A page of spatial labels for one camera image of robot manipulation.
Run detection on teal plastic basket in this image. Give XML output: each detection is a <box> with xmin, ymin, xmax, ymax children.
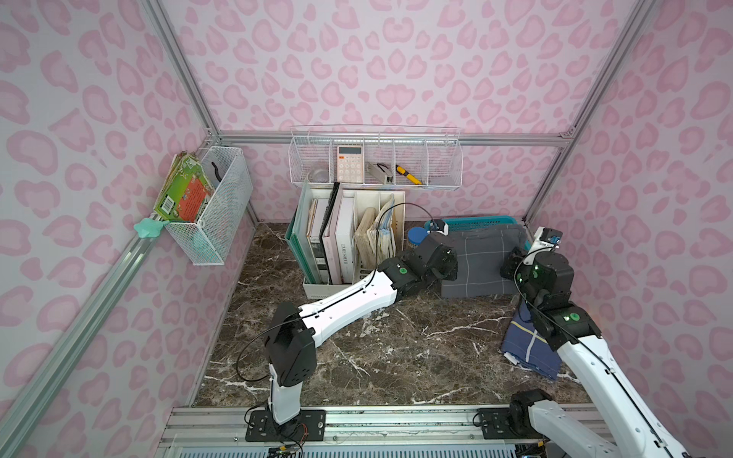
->
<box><xmin>442</xmin><ymin>216</ymin><xmax>517</xmax><ymax>232</ymax></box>

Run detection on navy blue pillowcase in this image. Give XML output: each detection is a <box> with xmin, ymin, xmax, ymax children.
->
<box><xmin>500</xmin><ymin>303</ymin><xmax>561</xmax><ymax>381</ymax></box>

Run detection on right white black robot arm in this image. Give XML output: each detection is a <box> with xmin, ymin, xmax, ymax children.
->
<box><xmin>502</xmin><ymin>226</ymin><xmax>688</xmax><ymax>457</ymax></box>

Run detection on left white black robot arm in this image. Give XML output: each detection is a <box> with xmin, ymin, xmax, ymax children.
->
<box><xmin>265</xmin><ymin>219</ymin><xmax>457</xmax><ymax>427</ymax></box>

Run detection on blue lid pencil jar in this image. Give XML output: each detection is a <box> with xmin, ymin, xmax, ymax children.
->
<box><xmin>408</xmin><ymin>226</ymin><xmax>429</xmax><ymax>248</ymax></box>

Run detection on yellow utility knife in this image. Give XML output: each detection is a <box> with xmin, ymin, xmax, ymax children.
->
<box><xmin>395</xmin><ymin>164</ymin><xmax>423</xmax><ymax>186</ymax></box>

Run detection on white file organizer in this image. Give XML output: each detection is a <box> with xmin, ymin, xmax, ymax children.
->
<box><xmin>288</xmin><ymin>183</ymin><xmax>406</xmax><ymax>300</ymax></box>

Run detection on grey stapler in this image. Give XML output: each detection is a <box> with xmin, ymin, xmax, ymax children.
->
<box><xmin>366</xmin><ymin>162</ymin><xmax>394</xmax><ymax>185</ymax></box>

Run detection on white book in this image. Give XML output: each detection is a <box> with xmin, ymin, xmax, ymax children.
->
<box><xmin>335</xmin><ymin>197</ymin><xmax>355</xmax><ymax>284</ymax></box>

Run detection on pink calculator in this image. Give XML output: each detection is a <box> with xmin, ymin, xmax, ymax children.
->
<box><xmin>336</xmin><ymin>144</ymin><xmax>365</xmax><ymax>184</ymax></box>

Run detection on green folder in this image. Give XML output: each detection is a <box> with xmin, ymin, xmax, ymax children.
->
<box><xmin>286</xmin><ymin>181</ymin><xmax>322</xmax><ymax>284</ymax></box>

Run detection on clear tape roll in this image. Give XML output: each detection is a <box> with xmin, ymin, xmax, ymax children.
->
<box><xmin>307</xmin><ymin>167</ymin><xmax>330</xmax><ymax>183</ymax></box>

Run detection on green red booklet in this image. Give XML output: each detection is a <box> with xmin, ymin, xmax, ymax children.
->
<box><xmin>154</xmin><ymin>152</ymin><xmax>215</xmax><ymax>223</ymax></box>

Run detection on mint green clip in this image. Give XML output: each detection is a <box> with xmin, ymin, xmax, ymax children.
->
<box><xmin>134</xmin><ymin>218</ymin><xmax>168</xmax><ymax>239</ymax></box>

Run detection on white wire wall shelf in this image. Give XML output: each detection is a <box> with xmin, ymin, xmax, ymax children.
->
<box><xmin>287</xmin><ymin>125</ymin><xmax>463</xmax><ymax>190</ymax></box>

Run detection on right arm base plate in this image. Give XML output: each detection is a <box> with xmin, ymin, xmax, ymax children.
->
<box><xmin>477</xmin><ymin>406</ymin><xmax>543</xmax><ymax>441</ymax></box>

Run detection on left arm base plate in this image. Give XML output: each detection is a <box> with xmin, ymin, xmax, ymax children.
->
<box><xmin>245</xmin><ymin>410</ymin><xmax>326</xmax><ymax>443</ymax></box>

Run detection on white mesh wall basket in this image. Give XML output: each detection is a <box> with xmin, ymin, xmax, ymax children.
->
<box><xmin>166</xmin><ymin>146</ymin><xmax>253</xmax><ymax>266</ymax></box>

